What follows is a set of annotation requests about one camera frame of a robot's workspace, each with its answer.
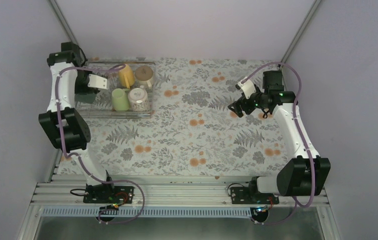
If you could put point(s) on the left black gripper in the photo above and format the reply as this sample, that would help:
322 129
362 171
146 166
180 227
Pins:
78 89

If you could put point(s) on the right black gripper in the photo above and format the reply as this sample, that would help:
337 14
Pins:
238 110

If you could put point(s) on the dark grey-green mug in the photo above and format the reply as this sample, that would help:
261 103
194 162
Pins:
88 98

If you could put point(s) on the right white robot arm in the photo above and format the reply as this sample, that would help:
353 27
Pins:
306 171

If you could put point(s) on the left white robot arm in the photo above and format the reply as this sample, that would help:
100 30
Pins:
64 126

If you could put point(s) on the light green cup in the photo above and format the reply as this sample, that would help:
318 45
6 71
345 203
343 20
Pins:
119 99

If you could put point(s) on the yellow mug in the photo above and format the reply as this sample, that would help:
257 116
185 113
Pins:
126 76

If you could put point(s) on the floral patterned tablecloth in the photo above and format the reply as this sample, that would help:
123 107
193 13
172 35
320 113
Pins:
191 131

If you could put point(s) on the white patterned cup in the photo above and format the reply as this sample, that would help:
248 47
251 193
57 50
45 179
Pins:
138 98

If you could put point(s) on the beige brown mug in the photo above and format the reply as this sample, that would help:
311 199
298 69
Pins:
144 76

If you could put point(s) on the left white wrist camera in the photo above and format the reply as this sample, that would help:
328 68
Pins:
98 82

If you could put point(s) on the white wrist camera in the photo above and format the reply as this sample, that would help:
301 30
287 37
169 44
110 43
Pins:
98 82
247 86

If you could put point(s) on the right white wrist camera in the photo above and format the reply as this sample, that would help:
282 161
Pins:
247 86

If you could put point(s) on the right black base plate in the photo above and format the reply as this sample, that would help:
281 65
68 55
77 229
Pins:
242 196

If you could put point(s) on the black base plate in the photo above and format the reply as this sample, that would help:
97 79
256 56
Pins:
242 196
114 195

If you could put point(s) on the aluminium mounting rail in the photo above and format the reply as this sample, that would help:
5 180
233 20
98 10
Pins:
169 180

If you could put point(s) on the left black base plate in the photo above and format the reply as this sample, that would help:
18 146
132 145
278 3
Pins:
114 195

